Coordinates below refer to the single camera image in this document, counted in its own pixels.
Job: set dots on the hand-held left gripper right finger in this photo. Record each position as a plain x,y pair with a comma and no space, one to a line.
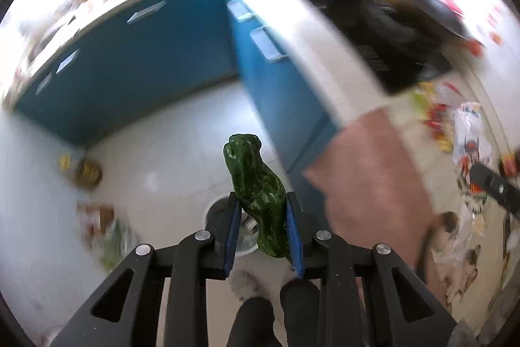
294,245

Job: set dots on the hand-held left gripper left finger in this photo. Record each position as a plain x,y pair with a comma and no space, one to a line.
232,237

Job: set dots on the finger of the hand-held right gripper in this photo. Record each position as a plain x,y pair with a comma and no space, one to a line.
493,184

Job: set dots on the round grey metal bin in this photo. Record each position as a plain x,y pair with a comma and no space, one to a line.
221,211

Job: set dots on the green pepper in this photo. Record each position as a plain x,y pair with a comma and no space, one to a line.
254,192

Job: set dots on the printed clear plastic bag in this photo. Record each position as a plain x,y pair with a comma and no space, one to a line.
471,152

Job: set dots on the grey slipper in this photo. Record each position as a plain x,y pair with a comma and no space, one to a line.
248,284

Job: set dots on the person's right leg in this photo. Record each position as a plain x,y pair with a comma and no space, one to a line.
300,310

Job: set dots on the person's leg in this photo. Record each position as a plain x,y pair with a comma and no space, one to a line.
300,310
254,324

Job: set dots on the person's left leg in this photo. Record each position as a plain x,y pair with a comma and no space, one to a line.
254,324

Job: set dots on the pile of colourful snack packets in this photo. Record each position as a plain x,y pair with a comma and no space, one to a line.
436,115

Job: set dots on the green vegetable scraps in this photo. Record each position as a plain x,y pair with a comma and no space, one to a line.
113,245

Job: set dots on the brown white packet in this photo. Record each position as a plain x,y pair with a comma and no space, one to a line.
97,215

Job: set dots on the blue cabinet with drawers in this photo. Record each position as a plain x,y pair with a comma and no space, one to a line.
280,95

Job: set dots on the yellow brown scrap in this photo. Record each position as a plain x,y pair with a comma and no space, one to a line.
86,171

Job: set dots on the long blue kitchen cabinet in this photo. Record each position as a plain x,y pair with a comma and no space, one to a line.
134,62

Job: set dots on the black cooktop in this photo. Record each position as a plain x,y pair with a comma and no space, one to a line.
378,13

